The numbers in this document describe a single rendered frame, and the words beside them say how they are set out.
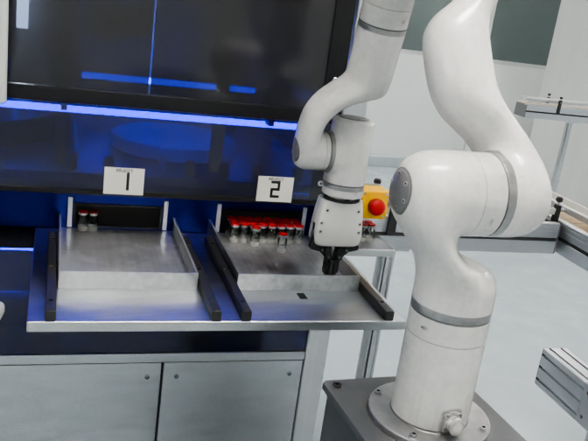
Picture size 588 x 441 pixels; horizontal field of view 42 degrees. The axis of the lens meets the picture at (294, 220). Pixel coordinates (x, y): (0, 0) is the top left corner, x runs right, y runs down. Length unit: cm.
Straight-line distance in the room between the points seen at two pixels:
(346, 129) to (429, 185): 48
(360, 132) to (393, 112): 545
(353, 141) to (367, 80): 13
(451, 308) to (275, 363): 90
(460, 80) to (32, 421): 128
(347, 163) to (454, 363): 51
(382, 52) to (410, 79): 553
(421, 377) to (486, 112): 39
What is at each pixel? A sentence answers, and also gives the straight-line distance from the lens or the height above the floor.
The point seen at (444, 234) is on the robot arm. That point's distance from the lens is 104.
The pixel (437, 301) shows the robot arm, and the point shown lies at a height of 107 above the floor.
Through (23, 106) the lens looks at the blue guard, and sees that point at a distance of 165.
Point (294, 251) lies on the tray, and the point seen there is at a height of 88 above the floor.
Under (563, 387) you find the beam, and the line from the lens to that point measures 236.
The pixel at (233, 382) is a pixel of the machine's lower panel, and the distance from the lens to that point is 194.
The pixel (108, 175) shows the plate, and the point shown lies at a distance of 168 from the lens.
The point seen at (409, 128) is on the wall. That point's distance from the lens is 702.
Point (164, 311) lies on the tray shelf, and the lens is 141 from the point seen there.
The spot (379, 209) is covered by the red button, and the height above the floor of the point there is 99.
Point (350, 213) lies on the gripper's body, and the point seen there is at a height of 105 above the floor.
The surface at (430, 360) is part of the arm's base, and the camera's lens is 114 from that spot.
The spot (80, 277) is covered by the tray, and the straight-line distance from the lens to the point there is 148.
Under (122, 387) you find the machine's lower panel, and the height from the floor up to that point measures 51.
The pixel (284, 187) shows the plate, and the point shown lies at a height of 103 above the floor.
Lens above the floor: 147
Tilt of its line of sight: 17 degrees down
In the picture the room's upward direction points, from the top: 8 degrees clockwise
